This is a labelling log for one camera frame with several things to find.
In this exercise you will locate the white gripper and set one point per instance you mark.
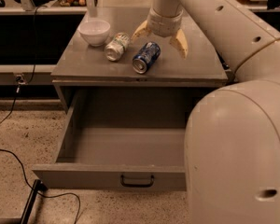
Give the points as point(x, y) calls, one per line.
point(162, 24)

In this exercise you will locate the blue pepsi can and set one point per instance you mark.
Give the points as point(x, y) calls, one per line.
point(146, 57)

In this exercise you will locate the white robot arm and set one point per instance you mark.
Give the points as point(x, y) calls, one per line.
point(232, 139)

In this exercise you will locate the green and white soda can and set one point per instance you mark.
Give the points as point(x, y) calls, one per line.
point(117, 46)

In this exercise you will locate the open grey top drawer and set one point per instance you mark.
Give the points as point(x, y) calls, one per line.
point(114, 131)

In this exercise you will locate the white ceramic bowl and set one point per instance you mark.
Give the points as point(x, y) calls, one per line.
point(95, 32)

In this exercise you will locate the grey metal cabinet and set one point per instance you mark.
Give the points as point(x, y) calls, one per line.
point(83, 65)

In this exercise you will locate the black metal stand leg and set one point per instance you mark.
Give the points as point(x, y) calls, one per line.
point(38, 186)

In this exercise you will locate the black drawer handle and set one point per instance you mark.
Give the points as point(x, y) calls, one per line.
point(139, 183)

